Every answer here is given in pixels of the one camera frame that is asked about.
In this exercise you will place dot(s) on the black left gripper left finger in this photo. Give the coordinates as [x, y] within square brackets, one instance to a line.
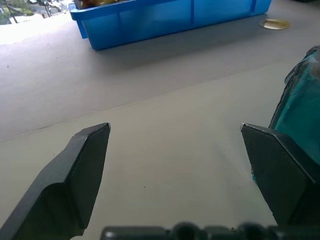
[62, 190]

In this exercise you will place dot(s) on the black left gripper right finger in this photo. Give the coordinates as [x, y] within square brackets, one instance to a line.
[277, 175]

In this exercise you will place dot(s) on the brass table grommet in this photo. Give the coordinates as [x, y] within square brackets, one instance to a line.
[274, 24]

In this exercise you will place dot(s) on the blue plastic bin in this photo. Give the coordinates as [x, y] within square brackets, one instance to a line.
[160, 22]

